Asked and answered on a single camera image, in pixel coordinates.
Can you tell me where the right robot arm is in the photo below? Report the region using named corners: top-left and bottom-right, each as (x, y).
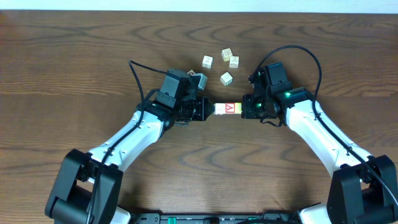
top-left (242, 88), bottom-right (397, 224)

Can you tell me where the yellow-green pattern block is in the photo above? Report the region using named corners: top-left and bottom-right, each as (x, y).
top-left (221, 48), bottom-right (233, 62)

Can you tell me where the right black cable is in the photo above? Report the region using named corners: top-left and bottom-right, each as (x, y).
top-left (250, 45), bottom-right (398, 212)

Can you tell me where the white block green side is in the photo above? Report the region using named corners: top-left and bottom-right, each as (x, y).
top-left (220, 72), bottom-right (233, 86)

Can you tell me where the red letter A block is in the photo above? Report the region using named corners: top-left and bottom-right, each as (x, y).
top-left (224, 103), bottom-right (236, 114)

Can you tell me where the white and yellow block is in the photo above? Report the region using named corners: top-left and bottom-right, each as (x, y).
top-left (234, 103), bottom-right (242, 114)

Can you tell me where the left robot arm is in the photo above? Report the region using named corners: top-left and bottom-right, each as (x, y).
top-left (45, 97), bottom-right (215, 223)

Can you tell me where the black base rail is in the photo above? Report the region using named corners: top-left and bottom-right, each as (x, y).
top-left (129, 211), bottom-right (302, 224)

